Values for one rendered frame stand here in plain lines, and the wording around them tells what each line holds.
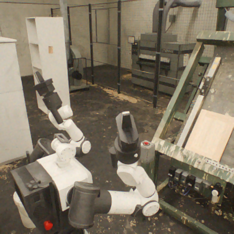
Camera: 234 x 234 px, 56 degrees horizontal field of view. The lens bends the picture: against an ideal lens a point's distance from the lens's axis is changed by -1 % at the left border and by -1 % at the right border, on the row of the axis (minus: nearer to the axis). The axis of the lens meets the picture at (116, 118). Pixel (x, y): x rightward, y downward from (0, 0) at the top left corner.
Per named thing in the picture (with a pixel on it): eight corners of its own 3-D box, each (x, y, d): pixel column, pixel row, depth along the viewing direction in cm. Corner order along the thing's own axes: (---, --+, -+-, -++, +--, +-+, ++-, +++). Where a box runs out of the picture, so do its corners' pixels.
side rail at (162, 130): (157, 139, 229) (153, 136, 221) (199, 47, 241) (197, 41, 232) (162, 141, 226) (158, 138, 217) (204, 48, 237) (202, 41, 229)
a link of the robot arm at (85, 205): (108, 224, 84) (74, 224, 78) (98, 216, 92) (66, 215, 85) (113, 193, 86) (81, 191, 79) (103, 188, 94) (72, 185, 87)
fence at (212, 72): (178, 146, 209) (176, 145, 206) (216, 59, 219) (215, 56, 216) (182, 148, 206) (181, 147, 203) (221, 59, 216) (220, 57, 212)
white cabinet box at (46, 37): (38, 107, 551) (25, 17, 469) (60, 103, 584) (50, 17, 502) (47, 114, 507) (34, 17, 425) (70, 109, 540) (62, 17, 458)
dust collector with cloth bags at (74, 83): (50, 84, 750) (42, 13, 662) (69, 81, 789) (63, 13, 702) (69, 94, 651) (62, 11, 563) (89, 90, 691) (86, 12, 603)
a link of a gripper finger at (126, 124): (131, 111, 63) (131, 125, 68) (120, 113, 63) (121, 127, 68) (132, 115, 62) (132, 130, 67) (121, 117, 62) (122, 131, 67)
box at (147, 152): (136, 160, 210) (137, 144, 203) (144, 155, 218) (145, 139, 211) (146, 166, 203) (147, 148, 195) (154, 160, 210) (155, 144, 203)
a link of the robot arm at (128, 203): (150, 222, 97) (106, 223, 86) (137, 199, 107) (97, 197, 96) (163, 204, 93) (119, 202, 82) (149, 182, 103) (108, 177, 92)
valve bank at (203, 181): (160, 185, 205) (162, 163, 196) (168, 178, 215) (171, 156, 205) (214, 214, 173) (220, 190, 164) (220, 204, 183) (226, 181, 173)
